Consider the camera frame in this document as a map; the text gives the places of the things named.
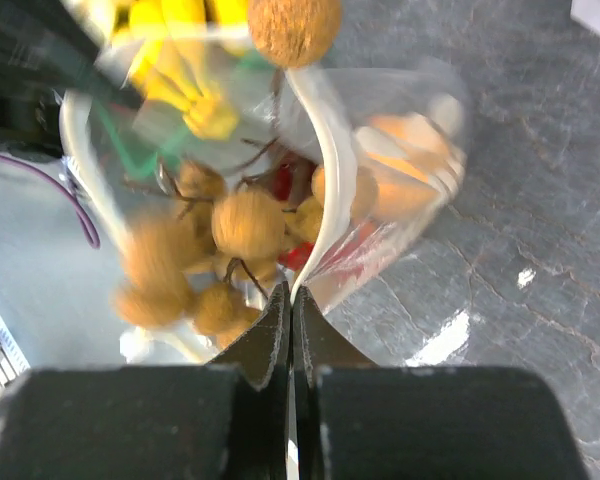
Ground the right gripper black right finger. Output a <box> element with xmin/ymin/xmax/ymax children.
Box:
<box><xmin>292</xmin><ymin>288</ymin><xmax>587</xmax><ymax>479</ymax></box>

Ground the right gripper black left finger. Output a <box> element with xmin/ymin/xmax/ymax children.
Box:
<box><xmin>0</xmin><ymin>284</ymin><xmax>290</xmax><ymax>479</ymax></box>

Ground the brown longan bunch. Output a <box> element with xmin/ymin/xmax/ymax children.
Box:
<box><xmin>110</xmin><ymin>0</ymin><xmax>381</xmax><ymax>351</ymax></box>

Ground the yellow banana bunch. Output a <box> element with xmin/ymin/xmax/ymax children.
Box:
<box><xmin>110</xmin><ymin>1</ymin><xmax>248</xmax><ymax>143</ymax></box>

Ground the green plastic basket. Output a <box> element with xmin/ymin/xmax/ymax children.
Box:
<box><xmin>89</xmin><ymin>50</ymin><xmax>275</xmax><ymax>180</ymax></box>

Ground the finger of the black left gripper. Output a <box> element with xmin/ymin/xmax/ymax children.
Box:
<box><xmin>0</xmin><ymin>1</ymin><xmax>143</xmax><ymax>110</ymax></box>

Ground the orange peach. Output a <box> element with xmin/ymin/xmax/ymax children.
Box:
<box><xmin>355</xmin><ymin>112</ymin><xmax>466</xmax><ymax>222</ymax></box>

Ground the clear dotted zip top bag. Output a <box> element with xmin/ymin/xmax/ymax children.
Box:
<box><xmin>60</xmin><ymin>47</ymin><xmax>471</xmax><ymax>364</ymax></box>

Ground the red yellow mango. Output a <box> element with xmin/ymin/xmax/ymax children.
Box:
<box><xmin>269</xmin><ymin>154</ymin><xmax>381</xmax><ymax>281</ymax></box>

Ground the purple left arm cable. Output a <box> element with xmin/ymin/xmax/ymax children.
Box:
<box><xmin>0</xmin><ymin>149</ymin><xmax>102</xmax><ymax>250</ymax></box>

